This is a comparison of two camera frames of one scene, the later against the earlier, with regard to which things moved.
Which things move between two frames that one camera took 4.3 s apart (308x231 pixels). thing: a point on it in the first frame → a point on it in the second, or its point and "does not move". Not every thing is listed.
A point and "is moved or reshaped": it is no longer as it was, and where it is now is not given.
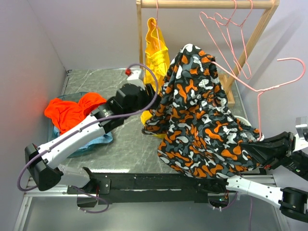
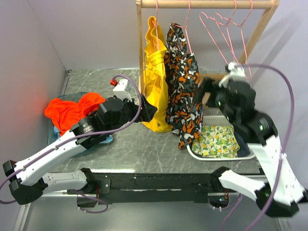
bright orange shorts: [65, 114] does not move
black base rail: [147, 188] does not move
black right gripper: [267, 150] → [208, 84]
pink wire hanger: [234, 76] → [185, 27]
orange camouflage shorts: [199, 135] is moved or reshaped
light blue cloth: [108, 138] does not move
